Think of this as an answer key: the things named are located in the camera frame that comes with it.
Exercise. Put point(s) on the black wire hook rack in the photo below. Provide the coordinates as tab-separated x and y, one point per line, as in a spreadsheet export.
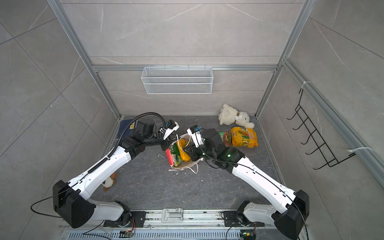
316	137

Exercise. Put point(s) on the red white paper gift bag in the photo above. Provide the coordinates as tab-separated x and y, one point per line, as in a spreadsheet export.
173	156

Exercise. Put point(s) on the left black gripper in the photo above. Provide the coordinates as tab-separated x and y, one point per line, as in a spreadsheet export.
167	142

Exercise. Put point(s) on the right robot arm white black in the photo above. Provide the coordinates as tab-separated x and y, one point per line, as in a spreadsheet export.
288	210

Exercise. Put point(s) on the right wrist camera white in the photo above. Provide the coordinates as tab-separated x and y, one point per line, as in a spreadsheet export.
195	133

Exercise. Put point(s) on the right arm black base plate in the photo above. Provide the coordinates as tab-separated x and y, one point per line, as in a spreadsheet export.
235	219

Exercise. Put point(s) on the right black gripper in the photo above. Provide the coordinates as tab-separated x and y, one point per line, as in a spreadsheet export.
193	155

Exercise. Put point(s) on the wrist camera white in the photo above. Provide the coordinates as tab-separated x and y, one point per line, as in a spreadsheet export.
195	133
170	127

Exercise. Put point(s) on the white wire mesh basket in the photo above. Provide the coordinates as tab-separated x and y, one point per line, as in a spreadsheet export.
178	80

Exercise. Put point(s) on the white plush teddy bear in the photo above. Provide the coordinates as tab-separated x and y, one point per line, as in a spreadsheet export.
229	115

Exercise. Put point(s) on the blue book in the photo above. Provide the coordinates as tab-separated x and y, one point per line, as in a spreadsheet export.
123	126

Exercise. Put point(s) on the green snack bag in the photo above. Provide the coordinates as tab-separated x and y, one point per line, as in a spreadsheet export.
226	138

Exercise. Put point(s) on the small yellow snack packet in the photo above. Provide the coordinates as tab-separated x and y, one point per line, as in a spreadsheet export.
181	144

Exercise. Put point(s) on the brown white plush dog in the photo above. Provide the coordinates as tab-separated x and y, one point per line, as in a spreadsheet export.
109	182

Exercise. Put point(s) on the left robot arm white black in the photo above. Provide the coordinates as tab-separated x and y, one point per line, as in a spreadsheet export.
72	200

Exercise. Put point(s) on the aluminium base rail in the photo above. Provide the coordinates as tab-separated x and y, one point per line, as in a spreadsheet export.
174	224

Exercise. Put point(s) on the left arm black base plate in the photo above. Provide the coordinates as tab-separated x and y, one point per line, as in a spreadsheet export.
138	219

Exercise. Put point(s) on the yellow snack bag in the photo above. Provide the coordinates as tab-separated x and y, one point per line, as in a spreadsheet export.
244	137

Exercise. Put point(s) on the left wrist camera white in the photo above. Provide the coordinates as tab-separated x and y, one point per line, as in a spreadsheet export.
170	127

